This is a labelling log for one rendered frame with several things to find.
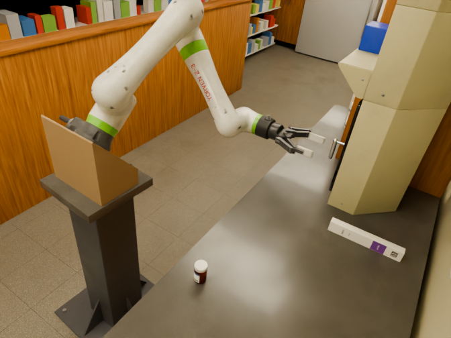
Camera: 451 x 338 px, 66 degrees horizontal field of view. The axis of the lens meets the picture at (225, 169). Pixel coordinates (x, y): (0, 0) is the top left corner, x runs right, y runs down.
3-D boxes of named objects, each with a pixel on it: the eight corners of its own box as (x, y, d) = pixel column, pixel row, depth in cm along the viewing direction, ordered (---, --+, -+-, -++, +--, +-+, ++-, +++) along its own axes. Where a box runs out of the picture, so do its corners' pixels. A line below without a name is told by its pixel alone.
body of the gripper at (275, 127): (268, 125, 146) (288, 133, 142) (277, 119, 152) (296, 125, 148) (266, 141, 150) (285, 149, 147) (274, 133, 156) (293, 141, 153)
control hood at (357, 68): (384, 75, 142) (392, 49, 136) (362, 100, 119) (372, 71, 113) (356, 67, 146) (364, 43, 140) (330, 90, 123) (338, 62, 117)
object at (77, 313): (54, 312, 195) (11, 188, 143) (123, 261, 228) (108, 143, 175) (110, 370, 174) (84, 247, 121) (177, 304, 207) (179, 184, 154)
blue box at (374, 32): (390, 50, 135) (399, 25, 130) (384, 55, 128) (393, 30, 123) (364, 44, 139) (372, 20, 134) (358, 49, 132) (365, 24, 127)
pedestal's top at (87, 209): (41, 187, 145) (39, 179, 142) (105, 155, 166) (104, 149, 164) (89, 224, 130) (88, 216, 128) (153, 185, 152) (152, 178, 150)
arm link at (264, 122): (263, 132, 160) (253, 140, 153) (267, 108, 153) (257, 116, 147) (274, 137, 158) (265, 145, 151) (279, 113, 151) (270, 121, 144)
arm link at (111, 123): (79, 116, 127) (107, 72, 129) (88, 123, 142) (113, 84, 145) (111, 134, 129) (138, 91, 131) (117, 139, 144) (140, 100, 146)
